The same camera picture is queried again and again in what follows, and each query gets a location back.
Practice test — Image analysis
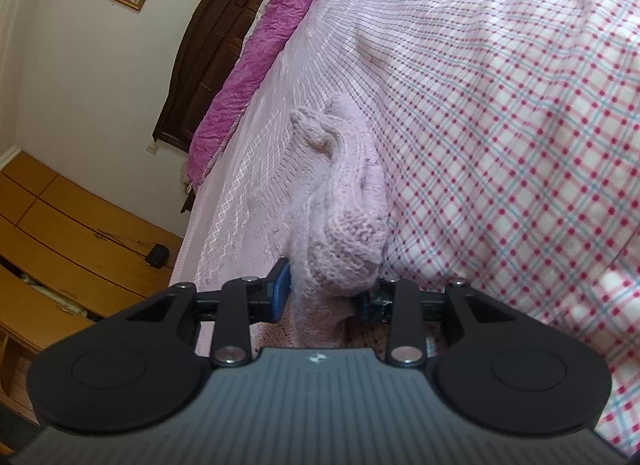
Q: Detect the lilac knitted cardigan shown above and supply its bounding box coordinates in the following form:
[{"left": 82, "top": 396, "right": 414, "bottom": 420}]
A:
[{"left": 242, "top": 94, "right": 388, "bottom": 349}]

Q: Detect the yellow wooden wardrobe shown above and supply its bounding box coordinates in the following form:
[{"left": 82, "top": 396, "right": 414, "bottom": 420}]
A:
[{"left": 1, "top": 152, "right": 182, "bottom": 422}]

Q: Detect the pink checked bed sheet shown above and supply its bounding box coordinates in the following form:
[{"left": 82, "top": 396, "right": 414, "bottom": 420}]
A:
[{"left": 172, "top": 0, "right": 639, "bottom": 454}]

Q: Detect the dark wooden headboard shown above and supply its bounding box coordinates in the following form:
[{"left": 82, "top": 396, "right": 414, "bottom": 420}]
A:
[{"left": 153, "top": 0, "right": 262, "bottom": 152}]

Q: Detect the magenta crinkled pillow cover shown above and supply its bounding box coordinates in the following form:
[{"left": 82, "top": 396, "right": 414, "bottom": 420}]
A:
[{"left": 186, "top": 0, "right": 314, "bottom": 190}]

